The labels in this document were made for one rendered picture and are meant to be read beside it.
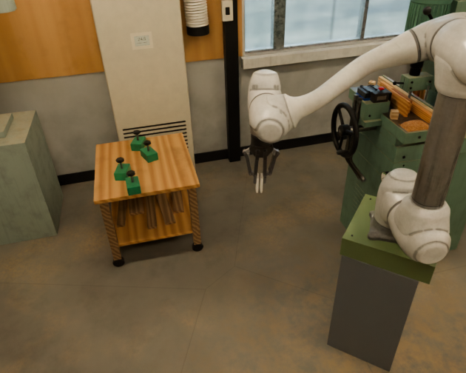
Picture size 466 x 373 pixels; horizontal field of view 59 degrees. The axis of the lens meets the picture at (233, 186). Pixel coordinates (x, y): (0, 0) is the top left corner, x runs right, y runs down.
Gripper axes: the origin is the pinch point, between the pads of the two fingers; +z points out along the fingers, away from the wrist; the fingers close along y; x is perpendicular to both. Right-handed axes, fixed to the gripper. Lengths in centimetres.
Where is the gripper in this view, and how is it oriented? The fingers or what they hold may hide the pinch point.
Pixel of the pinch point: (259, 183)
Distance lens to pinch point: 151.5
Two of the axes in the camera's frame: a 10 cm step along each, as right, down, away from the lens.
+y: -10.0, 0.0, -0.2
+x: 0.1, 5.5, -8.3
